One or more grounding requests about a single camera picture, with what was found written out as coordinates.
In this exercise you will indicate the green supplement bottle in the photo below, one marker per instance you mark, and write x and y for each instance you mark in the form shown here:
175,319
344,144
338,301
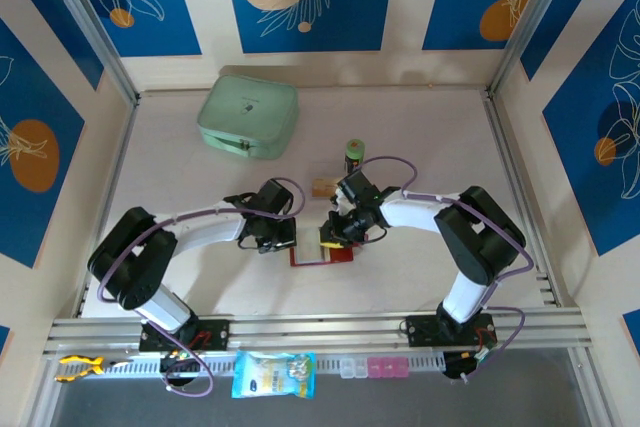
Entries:
354,149

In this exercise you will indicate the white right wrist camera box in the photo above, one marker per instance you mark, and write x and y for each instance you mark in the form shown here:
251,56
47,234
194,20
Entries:
342,202

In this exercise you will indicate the blue snack bag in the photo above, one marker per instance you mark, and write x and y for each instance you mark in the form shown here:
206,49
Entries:
272,377

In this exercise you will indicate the pink pill box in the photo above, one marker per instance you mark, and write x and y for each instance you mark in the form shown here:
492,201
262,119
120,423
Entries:
387,368

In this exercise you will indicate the clear pill box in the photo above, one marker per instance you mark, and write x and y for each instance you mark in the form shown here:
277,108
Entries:
352,368

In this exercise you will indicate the mint green zip case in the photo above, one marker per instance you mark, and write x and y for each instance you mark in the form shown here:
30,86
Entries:
245,112

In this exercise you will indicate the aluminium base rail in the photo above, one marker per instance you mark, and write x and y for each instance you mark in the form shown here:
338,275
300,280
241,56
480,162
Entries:
320,332

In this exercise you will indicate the red card holder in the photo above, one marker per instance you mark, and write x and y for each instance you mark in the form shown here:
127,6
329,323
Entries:
342,257

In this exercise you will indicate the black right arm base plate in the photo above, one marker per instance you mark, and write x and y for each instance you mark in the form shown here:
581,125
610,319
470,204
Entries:
425,329

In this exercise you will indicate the aluminium side rail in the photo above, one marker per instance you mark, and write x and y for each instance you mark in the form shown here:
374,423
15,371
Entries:
520,197
107,197

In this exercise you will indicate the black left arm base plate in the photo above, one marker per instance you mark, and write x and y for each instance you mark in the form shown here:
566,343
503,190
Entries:
215,334

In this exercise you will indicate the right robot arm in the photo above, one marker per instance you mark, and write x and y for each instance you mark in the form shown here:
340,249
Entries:
415,212

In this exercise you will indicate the aluminium frame post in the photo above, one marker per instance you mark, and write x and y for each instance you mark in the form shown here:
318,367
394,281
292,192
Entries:
530,22
90,22

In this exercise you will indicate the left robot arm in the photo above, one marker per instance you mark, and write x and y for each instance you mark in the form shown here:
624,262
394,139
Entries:
205,237

